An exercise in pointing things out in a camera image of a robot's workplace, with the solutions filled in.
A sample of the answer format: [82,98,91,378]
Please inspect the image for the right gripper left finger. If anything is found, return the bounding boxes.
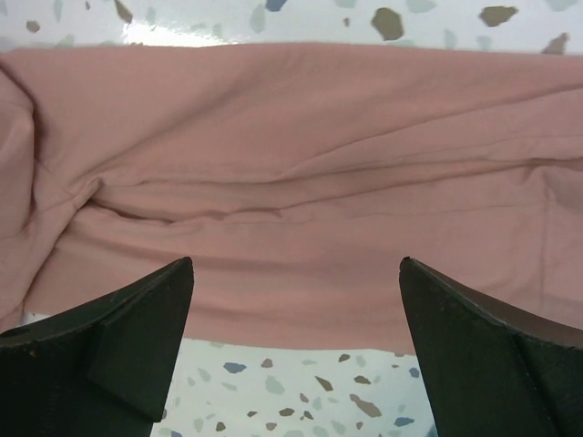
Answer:
[1,258,194,437]

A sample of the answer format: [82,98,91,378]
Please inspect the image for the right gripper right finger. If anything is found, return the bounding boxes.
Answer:
[399,258,582,437]

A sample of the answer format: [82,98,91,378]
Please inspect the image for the dusty pink printed t-shirt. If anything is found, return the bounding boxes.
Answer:
[1,44,582,353]

